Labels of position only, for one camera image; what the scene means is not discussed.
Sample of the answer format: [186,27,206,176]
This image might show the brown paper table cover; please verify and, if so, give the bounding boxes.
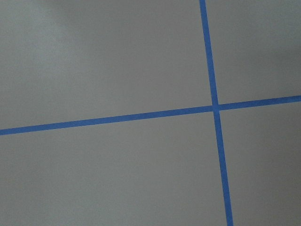
[0,0,301,226]

